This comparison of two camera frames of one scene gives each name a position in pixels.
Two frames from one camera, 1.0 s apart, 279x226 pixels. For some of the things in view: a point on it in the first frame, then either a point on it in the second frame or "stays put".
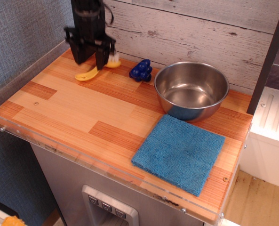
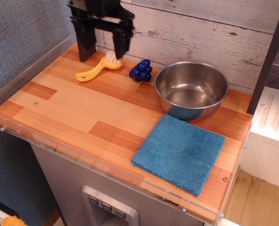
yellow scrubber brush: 86,76 stays put
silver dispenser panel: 101,209 stays put
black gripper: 88,36 → 86,14
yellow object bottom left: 12,221 stays put
